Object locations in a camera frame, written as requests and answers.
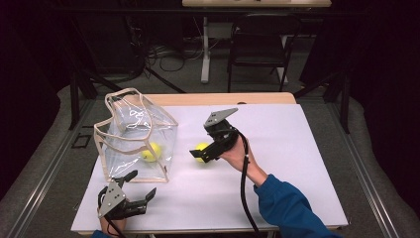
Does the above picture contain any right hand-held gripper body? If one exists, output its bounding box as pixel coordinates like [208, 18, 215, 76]
[201, 107, 240, 164]

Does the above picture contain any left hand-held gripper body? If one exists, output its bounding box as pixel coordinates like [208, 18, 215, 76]
[96, 180, 149, 221]

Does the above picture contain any yellow tennis ball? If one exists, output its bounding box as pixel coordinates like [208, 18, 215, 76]
[141, 142, 162, 164]
[194, 142, 211, 164]

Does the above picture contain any clear plastic bag beige trim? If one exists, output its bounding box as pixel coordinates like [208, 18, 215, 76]
[93, 87, 179, 183]

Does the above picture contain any person's right hand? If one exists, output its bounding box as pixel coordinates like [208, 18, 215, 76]
[219, 137, 253, 174]

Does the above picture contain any person's left hand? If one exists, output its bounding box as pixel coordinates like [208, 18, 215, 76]
[98, 216, 128, 237]

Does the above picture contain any black stand leg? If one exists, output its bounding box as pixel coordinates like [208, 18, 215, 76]
[144, 65, 186, 95]

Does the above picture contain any black metal stand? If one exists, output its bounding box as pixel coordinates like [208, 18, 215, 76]
[67, 63, 120, 132]
[292, 70, 352, 135]

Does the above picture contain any black folding chair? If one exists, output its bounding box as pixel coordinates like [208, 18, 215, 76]
[227, 13, 302, 93]

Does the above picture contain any dark curtain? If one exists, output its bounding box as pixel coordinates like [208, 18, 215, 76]
[0, 0, 72, 202]
[346, 0, 420, 209]

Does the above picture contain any light desk with white legs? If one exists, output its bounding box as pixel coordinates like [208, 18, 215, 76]
[181, 0, 333, 84]

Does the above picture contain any right hand-held gripper cable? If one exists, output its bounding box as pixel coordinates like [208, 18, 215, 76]
[232, 129, 263, 238]

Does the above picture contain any aluminium floor rail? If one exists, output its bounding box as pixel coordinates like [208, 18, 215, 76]
[6, 98, 97, 238]
[325, 102, 402, 238]

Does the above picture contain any bundle of floor cables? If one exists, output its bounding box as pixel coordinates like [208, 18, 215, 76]
[130, 16, 222, 73]

